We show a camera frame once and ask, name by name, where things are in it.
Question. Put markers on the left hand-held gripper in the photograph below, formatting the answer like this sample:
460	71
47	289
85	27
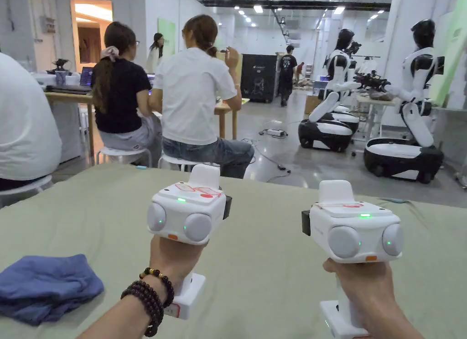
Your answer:
189	211

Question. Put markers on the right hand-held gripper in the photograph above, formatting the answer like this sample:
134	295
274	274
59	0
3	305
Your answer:
350	222

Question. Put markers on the person's right forearm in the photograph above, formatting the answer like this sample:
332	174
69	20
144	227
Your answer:
397	330

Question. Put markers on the person's left forearm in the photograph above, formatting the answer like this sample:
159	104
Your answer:
124	317

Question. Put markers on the person's left hand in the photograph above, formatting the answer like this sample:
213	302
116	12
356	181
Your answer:
171	258

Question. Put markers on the person's right hand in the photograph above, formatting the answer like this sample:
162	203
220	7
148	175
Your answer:
365	291

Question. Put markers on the white and black humanoid robot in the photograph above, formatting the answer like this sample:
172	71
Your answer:
328	112
412	149

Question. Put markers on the bed with pale green sheet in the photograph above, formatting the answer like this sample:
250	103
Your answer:
262	280

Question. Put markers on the white power strip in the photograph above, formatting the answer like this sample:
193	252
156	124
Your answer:
276	133

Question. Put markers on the cardboard carton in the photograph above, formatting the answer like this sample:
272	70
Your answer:
312	104

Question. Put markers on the black cabinet on wheels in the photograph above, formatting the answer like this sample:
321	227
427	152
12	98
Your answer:
259	78

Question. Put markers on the blue garment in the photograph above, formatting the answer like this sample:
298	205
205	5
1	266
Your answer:
47	288

